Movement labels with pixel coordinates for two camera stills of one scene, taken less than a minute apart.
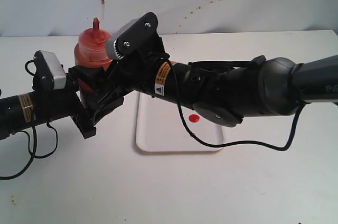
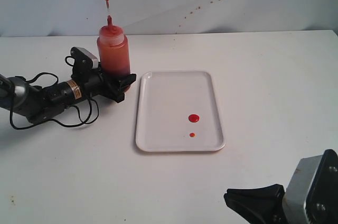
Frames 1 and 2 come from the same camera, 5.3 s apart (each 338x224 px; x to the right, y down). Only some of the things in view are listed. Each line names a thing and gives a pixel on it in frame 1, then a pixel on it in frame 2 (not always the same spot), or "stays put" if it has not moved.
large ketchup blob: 194,118 stays put
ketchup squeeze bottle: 91,50 → 113,50
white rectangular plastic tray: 160,128 stays put
